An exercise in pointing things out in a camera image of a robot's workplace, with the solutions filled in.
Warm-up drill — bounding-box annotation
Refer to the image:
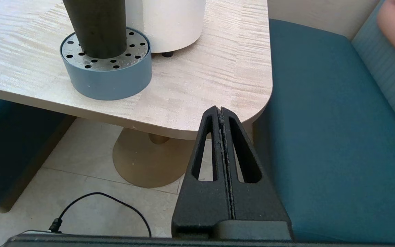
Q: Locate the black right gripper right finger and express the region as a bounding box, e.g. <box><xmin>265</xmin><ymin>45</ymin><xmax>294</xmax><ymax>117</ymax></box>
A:
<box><xmin>221</xmin><ymin>108</ymin><xmax>291</xmax><ymax>223</ymax></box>

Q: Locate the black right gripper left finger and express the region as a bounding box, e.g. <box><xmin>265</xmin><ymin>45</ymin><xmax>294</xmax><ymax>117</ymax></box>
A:
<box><xmin>171</xmin><ymin>106</ymin><xmax>234</xmax><ymax>239</ymax></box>

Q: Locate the dark brown tall cup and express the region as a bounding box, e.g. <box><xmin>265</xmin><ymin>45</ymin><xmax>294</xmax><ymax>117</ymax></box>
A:
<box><xmin>62</xmin><ymin>0</ymin><xmax>128</xmax><ymax>59</ymax></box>

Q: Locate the teal right booth sofa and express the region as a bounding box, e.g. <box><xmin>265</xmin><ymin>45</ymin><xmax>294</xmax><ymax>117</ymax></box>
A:
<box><xmin>252</xmin><ymin>0</ymin><xmax>395</xmax><ymax>245</ymax></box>

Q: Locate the teal booth sofa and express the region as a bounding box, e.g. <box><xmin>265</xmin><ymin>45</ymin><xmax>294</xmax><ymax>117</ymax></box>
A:
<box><xmin>252</xmin><ymin>0</ymin><xmax>395</xmax><ymax>245</ymax></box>
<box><xmin>0</xmin><ymin>94</ymin><xmax>76</xmax><ymax>213</ymax></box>

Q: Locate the large blue perforated drip tray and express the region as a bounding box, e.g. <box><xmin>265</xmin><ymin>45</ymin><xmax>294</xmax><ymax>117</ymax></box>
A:
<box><xmin>59</xmin><ymin>27</ymin><xmax>153</xmax><ymax>101</ymax></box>

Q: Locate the large white water dispenser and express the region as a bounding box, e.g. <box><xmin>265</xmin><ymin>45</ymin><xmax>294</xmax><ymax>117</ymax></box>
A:
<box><xmin>125</xmin><ymin>0</ymin><xmax>207</xmax><ymax>58</ymax></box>

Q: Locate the teal left booth sofa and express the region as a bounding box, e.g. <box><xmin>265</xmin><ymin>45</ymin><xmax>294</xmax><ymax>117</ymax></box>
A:
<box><xmin>0</xmin><ymin>94</ymin><xmax>76</xmax><ymax>213</ymax></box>

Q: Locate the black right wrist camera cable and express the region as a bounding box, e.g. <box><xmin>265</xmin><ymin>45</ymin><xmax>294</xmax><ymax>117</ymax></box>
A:
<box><xmin>48</xmin><ymin>192</ymin><xmax>153</xmax><ymax>238</ymax></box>

